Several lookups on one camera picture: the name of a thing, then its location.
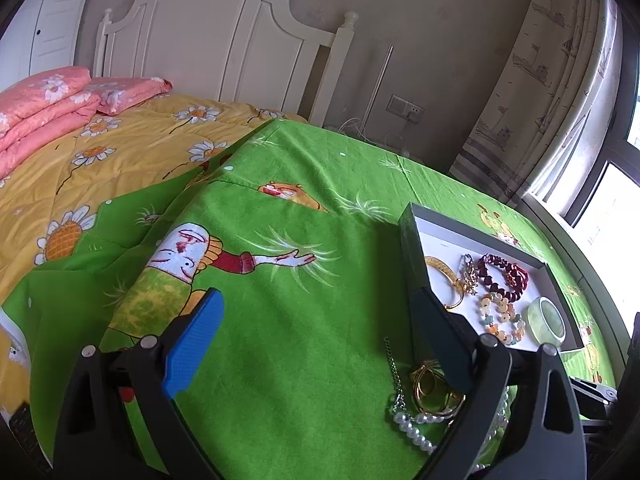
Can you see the pink floral pillow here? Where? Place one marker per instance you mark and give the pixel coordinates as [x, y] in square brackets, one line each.
[130, 91]

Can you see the gold flower bangle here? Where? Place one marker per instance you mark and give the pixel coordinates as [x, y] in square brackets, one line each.
[425, 375]

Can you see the white metal pole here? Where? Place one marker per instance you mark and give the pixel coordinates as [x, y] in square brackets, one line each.
[380, 80]

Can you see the white wardrobe door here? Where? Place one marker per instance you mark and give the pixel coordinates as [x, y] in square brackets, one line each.
[50, 20]

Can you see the white wooden headboard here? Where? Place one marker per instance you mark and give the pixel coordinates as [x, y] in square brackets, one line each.
[200, 35]

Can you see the pale green jade bangle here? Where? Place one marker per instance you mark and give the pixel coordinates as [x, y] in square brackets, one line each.
[537, 321]

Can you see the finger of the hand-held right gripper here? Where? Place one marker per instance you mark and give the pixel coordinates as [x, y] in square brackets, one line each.
[597, 396]

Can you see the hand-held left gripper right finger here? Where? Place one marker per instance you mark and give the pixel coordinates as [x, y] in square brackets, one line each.
[442, 345]

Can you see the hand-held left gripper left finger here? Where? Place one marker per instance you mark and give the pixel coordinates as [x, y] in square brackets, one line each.
[194, 350]

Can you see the pink floral folded quilt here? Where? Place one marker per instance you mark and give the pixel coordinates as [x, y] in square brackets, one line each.
[40, 110]

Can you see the yellow floral quilt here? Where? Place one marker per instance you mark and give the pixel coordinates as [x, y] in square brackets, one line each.
[125, 160]

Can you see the beige printed curtain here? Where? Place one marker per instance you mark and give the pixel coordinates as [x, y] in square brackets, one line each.
[540, 85]

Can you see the green cartoon printed sheet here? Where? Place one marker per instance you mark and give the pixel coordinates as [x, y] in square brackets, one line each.
[300, 360]

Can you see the wide gold bangle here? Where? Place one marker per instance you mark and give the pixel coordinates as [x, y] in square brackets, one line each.
[440, 263]

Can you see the grey cardboard box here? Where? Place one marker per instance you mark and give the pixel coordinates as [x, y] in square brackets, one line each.
[450, 240]

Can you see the grey wall socket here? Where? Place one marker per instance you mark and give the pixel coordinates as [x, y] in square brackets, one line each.
[400, 105]

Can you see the dark framed window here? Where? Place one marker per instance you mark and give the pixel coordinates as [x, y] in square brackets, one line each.
[615, 152]

